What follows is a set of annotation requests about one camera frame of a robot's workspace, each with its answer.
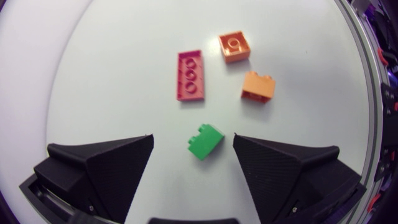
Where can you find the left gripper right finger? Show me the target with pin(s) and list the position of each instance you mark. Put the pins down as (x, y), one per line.
(280, 174)

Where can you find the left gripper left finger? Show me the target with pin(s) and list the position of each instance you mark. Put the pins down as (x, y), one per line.
(105, 174)

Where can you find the green toy brick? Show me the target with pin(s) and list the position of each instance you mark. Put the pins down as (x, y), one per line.
(205, 142)

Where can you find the orange toy brick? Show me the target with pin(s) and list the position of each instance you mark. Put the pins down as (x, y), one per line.
(234, 46)
(258, 86)

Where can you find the red toy brick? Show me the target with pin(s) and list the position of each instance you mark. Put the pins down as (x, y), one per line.
(190, 75)

